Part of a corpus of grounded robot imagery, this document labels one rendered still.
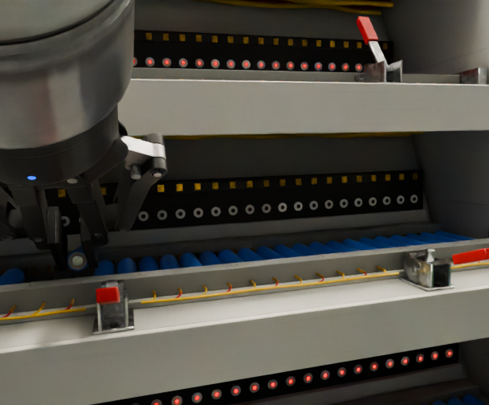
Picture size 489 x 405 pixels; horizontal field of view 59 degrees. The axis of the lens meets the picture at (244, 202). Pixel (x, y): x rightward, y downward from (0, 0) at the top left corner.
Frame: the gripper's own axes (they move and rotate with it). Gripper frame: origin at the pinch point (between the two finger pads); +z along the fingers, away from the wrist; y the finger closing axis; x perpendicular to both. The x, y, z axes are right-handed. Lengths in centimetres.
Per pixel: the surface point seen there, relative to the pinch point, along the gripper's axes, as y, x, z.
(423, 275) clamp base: -28.4, 7.1, -4.0
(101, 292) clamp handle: -2.4, 7.2, -10.4
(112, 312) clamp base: -2.7, 6.6, -1.3
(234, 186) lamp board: -16.7, -8.1, 7.8
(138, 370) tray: -4.3, 11.1, -3.1
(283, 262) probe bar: -17.3, 3.9, -0.9
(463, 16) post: -46, -23, -5
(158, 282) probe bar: -6.4, 4.4, -0.6
